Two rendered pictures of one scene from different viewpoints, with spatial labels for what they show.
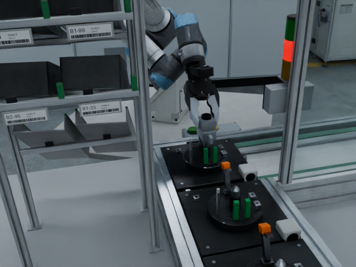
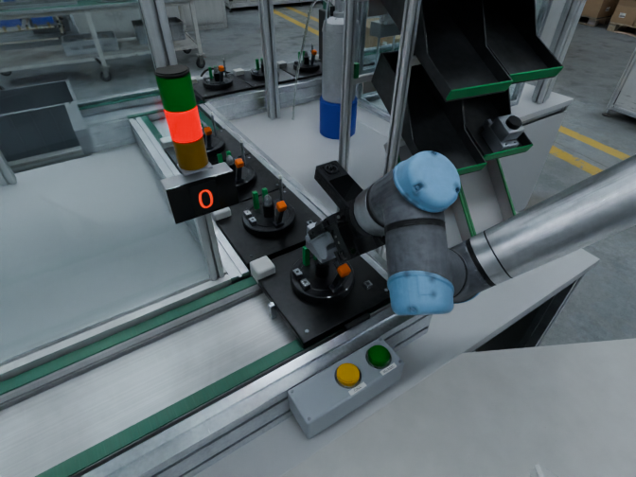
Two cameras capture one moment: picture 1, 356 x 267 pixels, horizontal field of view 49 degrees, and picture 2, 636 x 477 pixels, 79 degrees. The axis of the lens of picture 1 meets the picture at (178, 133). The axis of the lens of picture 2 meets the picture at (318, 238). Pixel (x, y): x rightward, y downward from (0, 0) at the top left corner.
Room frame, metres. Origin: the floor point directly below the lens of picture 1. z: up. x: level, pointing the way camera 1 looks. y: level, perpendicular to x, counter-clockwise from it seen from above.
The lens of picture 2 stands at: (1.58, -0.30, 1.59)
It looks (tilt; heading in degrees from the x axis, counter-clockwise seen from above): 40 degrees down; 159
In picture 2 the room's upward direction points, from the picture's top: straight up
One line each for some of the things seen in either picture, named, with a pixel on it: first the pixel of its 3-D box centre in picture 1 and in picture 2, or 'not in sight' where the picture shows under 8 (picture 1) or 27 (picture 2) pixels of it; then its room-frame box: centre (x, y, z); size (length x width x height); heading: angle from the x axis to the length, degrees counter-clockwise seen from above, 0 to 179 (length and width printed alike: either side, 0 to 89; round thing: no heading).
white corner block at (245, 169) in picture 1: (247, 172); (262, 270); (0.95, -0.20, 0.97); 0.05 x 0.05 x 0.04; 12
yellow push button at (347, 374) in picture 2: not in sight; (347, 375); (1.25, -0.12, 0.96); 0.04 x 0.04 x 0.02
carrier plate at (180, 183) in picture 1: (206, 163); (322, 282); (1.02, -0.08, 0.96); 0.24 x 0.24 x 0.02; 12
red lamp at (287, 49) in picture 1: (293, 49); (184, 122); (0.95, -0.29, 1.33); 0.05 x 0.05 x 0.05
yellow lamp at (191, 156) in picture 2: (291, 68); (190, 150); (0.95, -0.29, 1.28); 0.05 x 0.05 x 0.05
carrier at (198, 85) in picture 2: not in sight; (217, 75); (-0.34, -0.08, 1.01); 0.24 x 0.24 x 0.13; 12
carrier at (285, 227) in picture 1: (235, 198); (268, 207); (0.77, -0.14, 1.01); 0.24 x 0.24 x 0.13; 12
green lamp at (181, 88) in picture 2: (295, 28); (176, 90); (0.95, -0.29, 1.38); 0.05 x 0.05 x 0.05
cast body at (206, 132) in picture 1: (207, 127); (319, 235); (1.02, -0.09, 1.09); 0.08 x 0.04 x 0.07; 12
